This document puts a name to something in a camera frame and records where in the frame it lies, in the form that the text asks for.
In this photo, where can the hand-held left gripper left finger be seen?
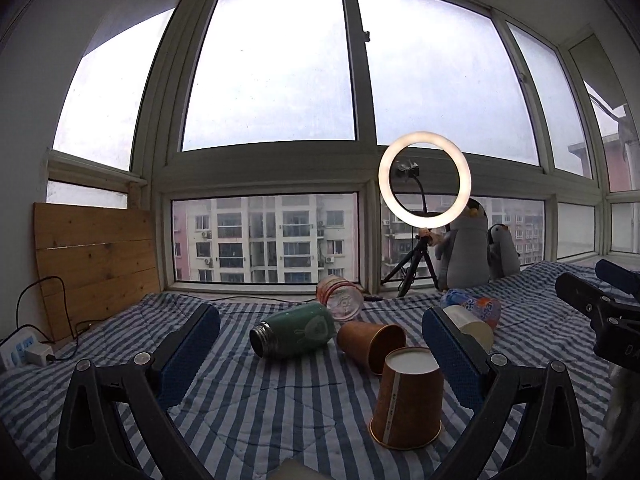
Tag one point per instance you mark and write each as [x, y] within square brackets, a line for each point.
[192, 347]

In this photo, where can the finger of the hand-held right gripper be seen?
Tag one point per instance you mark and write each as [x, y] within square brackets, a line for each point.
[619, 276]
[582, 295]

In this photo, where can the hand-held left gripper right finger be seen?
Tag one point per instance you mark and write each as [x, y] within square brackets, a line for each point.
[450, 355]

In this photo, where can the blue orange patterned cup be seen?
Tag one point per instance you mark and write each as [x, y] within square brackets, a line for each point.
[475, 305]

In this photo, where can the brown paper cup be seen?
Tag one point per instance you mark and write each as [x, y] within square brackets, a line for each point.
[372, 346]
[406, 400]

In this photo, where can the clear plastic cup pink print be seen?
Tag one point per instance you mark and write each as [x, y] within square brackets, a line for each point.
[342, 297]

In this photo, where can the small grey penguin plush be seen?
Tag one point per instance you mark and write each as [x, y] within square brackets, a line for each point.
[502, 255]

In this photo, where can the black tripod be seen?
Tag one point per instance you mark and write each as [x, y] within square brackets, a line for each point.
[417, 260]

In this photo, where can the large grey penguin plush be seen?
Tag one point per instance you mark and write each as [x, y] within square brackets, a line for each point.
[465, 255]

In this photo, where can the green metal bottle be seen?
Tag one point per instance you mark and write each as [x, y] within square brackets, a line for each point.
[295, 332]

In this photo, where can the blue white striped blanket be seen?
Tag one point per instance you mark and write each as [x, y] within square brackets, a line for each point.
[280, 410]

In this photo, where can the wooden board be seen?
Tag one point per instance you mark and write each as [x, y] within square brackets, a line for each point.
[95, 265]

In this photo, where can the white charger plug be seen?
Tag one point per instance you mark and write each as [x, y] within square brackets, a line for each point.
[39, 354]

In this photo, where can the black phone holder gooseneck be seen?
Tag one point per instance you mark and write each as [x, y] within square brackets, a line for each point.
[407, 170]

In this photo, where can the white window frame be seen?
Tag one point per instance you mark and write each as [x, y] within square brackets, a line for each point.
[367, 120]

